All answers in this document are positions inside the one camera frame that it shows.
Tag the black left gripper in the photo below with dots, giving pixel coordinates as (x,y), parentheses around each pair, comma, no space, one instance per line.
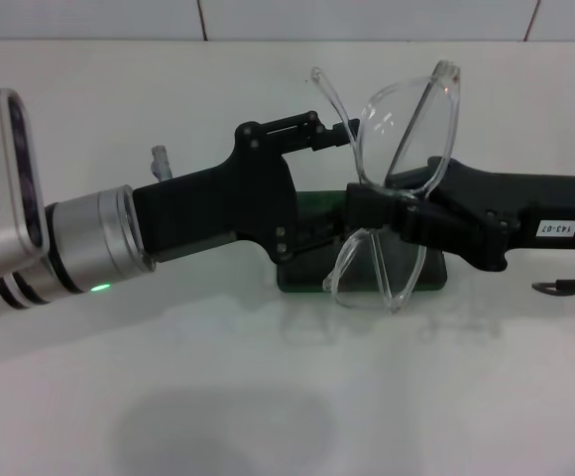
(218,208)

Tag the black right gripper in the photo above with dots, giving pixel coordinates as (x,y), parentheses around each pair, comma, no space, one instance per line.
(515,208)

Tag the clear plastic glasses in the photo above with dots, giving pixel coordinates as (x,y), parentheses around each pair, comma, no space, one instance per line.
(436,119)

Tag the green glasses case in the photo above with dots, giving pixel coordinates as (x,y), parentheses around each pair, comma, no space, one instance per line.
(307,277)

